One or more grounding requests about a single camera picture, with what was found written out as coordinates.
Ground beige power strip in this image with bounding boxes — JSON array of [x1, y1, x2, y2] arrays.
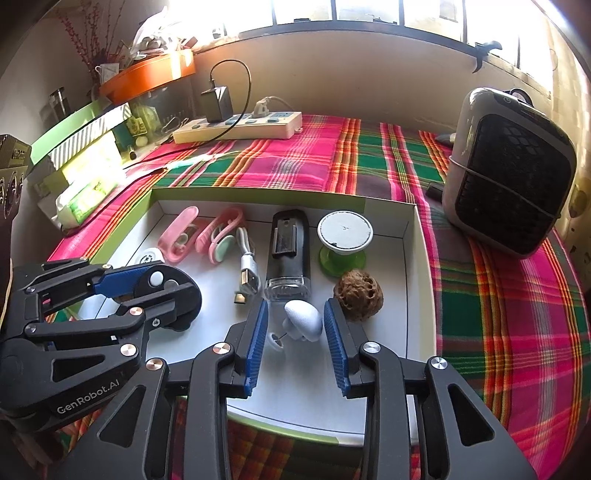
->
[[172, 112, 303, 144]]

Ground black window hook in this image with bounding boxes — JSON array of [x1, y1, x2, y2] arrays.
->
[[473, 41, 503, 74]]

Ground brown walnut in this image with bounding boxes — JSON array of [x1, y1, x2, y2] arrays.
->
[[334, 269, 384, 322]]

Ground pink clip with green pad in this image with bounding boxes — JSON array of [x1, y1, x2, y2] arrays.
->
[[195, 207, 243, 265]]

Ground green white cardboard box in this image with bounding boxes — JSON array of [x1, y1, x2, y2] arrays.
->
[[64, 186, 438, 447]]

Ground black clear lighter device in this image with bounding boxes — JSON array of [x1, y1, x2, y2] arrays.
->
[[263, 209, 311, 302]]

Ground black charger adapter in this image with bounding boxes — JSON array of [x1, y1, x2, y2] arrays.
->
[[199, 86, 233, 123]]

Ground white mushroom knob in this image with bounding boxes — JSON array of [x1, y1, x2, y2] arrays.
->
[[266, 300, 324, 352]]

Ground red berry branches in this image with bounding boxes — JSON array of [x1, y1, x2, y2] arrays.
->
[[56, 1, 126, 84]]

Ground white plug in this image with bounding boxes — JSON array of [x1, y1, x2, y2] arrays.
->
[[250, 95, 294, 119]]

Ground black disc with magnets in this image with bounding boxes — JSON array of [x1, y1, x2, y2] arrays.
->
[[130, 263, 202, 332]]

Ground green white spool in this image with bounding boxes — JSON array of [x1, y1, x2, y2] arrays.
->
[[317, 210, 374, 278]]

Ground white usb cable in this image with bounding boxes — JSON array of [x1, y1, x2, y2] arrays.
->
[[232, 225, 264, 306]]

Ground plaid pink green cloth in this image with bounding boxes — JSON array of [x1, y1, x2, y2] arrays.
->
[[53, 115, 590, 479]]

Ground green white striped box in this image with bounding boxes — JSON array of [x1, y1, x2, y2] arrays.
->
[[31, 97, 132, 170]]

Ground yellow green box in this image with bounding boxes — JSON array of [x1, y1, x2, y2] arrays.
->
[[34, 131, 122, 198]]

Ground white round cap jar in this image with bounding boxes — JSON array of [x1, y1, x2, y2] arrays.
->
[[127, 247, 165, 266]]

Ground orange tray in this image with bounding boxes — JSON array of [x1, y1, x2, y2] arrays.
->
[[99, 49, 196, 106]]

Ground black charger cable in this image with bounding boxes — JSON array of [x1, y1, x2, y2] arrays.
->
[[121, 58, 254, 172]]

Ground small grey black heater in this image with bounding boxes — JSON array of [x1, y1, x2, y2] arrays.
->
[[442, 87, 577, 258]]

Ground green tissue pack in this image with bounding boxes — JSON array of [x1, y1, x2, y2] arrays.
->
[[55, 175, 123, 230]]

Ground pink clip plain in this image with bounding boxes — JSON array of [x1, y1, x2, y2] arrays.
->
[[157, 206, 199, 264]]

